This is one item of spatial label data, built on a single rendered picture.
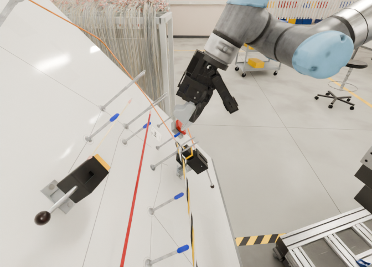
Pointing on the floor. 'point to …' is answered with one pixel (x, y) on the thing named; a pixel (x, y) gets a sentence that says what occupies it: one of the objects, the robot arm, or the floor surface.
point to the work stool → (345, 83)
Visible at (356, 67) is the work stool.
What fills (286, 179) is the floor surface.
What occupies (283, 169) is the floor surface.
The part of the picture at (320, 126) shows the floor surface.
